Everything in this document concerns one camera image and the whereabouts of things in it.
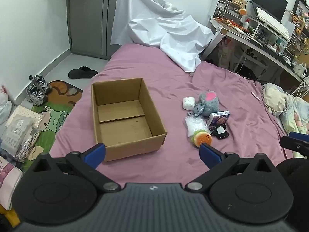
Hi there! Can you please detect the grey black sneaker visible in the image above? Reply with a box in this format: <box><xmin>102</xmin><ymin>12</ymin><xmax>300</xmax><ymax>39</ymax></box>
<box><xmin>29</xmin><ymin>75</ymin><xmax>52</xmax><ymax>93</ymax></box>
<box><xmin>26</xmin><ymin>84</ymin><xmax>46</xmax><ymax>106</ymax></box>

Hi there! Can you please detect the burger plush toy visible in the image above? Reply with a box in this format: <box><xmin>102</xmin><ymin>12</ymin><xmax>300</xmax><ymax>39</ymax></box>
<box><xmin>191</xmin><ymin>130</ymin><xmax>213</xmax><ymax>148</ymax></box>

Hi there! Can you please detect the white sheet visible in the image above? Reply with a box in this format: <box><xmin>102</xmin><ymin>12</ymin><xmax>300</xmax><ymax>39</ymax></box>
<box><xmin>110</xmin><ymin>0</ymin><xmax>214</xmax><ymax>72</ymax></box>

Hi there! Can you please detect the white soft ball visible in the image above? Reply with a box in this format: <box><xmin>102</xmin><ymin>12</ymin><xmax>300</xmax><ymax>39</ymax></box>
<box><xmin>182</xmin><ymin>97</ymin><xmax>196</xmax><ymax>110</ymax></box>

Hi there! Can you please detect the black and white pouch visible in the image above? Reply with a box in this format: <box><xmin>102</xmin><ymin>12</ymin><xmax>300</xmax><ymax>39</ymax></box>
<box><xmin>210</xmin><ymin>123</ymin><xmax>229</xmax><ymax>140</ymax></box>

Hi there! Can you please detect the framed picture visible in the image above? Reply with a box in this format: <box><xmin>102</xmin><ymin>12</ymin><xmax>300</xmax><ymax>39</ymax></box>
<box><xmin>293</xmin><ymin>0</ymin><xmax>309</xmax><ymax>25</ymax></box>

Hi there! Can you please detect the white monitor riser shelf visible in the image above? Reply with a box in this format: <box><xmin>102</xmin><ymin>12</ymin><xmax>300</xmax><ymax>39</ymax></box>
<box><xmin>246</xmin><ymin>16</ymin><xmax>290</xmax><ymax>46</ymax></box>

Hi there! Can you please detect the grey door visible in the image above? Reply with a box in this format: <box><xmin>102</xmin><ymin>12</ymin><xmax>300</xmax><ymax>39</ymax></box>
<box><xmin>66</xmin><ymin>0</ymin><xmax>142</xmax><ymax>60</ymax></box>

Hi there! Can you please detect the plastic-wrapped package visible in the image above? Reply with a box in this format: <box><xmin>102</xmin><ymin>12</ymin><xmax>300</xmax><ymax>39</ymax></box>
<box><xmin>0</xmin><ymin>105</ymin><xmax>45</xmax><ymax>162</ymax></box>

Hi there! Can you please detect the white keyboard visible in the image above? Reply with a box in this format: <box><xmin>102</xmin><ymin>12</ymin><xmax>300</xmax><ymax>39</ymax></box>
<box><xmin>255</xmin><ymin>7</ymin><xmax>290</xmax><ymax>40</ymax></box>

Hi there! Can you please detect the grey plush toy pink ear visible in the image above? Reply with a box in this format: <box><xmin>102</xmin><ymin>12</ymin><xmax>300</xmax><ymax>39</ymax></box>
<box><xmin>197</xmin><ymin>91</ymin><xmax>220</xmax><ymax>116</ymax></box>

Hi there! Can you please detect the black slipper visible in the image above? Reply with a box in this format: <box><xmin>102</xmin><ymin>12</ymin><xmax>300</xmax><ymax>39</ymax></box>
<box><xmin>68</xmin><ymin>66</ymin><xmax>98</xmax><ymax>79</ymax></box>

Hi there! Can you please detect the cartoon floor mat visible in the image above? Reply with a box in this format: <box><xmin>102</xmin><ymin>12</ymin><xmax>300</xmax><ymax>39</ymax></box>
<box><xmin>31</xmin><ymin>80</ymin><xmax>84</xmax><ymax>161</ymax></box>

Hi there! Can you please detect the white cable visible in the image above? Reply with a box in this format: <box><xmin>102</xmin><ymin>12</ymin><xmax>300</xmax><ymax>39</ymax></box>
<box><xmin>251</xmin><ymin>92</ymin><xmax>280</xmax><ymax>114</ymax></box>

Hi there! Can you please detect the cardboard box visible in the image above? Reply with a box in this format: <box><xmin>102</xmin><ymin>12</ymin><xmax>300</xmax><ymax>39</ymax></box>
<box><xmin>91</xmin><ymin>78</ymin><xmax>168</xmax><ymax>162</ymax></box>

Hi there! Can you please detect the pink bed sheet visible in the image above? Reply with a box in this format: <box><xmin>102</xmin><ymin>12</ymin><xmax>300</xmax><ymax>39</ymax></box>
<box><xmin>49</xmin><ymin>43</ymin><xmax>294</xmax><ymax>186</ymax></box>

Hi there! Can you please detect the floral blanket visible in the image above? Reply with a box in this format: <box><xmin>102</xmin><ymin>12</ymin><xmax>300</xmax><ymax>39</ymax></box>
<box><xmin>262</xmin><ymin>83</ymin><xmax>309</xmax><ymax>136</ymax></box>

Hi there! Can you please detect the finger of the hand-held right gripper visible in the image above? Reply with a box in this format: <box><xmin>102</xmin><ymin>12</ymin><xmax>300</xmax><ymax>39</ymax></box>
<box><xmin>279</xmin><ymin>132</ymin><xmax>309</xmax><ymax>159</ymax></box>

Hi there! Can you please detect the pink printed cushion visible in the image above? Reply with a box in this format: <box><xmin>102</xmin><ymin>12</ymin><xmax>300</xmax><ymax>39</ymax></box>
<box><xmin>0</xmin><ymin>156</ymin><xmax>23</xmax><ymax>211</ymax></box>

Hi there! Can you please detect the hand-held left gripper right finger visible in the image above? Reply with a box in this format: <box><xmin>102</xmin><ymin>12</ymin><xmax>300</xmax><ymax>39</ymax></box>
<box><xmin>186</xmin><ymin>143</ymin><xmax>278</xmax><ymax>194</ymax></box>

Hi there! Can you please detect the blue-grey cloth toy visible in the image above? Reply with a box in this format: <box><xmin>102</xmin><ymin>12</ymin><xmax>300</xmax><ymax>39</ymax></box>
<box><xmin>187</xmin><ymin>103</ymin><xmax>204</xmax><ymax>117</ymax></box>

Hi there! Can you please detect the small drawer organizer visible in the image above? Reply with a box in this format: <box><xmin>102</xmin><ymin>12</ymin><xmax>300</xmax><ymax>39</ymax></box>
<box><xmin>214</xmin><ymin>0</ymin><xmax>242</xmax><ymax>20</ymax></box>

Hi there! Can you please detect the black monitor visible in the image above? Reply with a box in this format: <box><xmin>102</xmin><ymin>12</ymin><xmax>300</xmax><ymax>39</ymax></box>
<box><xmin>251</xmin><ymin>0</ymin><xmax>288</xmax><ymax>22</ymax></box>

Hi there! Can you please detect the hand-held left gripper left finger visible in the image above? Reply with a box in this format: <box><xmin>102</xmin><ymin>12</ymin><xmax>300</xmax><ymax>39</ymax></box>
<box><xmin>31</xmin><ymin>143</ymin><xmax>121</xmax><ymax>194</ymax></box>

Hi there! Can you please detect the printed bag under desk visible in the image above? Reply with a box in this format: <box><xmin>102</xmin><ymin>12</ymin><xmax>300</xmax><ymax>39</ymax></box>
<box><xmin>218</xmin><ymin>37</ymin><xmax>236</xmax><ymax>66</ymax></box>

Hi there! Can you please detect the purple printed box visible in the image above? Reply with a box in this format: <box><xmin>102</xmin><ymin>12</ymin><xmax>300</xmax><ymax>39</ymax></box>
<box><xmin>207</xmin><ymin>111</ymin><xmax>230</xmax><ymax>127</ymax></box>

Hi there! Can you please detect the clear bag of white filling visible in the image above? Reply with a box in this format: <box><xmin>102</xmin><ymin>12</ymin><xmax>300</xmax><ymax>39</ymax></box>
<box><xmin>185</xmin><ymin>116</ymin><xmax>210</xmax><ymax>139</ymax></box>

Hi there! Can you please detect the white desk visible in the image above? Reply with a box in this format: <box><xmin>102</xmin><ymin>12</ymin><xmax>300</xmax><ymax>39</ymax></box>
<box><xmin>210</xmin><ymin>17</ymin><xmax>309</xmax><ymax>85</ymax></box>

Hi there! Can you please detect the white plastic bag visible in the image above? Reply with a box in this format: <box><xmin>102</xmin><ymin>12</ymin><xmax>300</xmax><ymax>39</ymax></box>
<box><xmin>0</xmin><ymin>86</ymin><xmax>12</xmax><ymax>125</ymax></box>

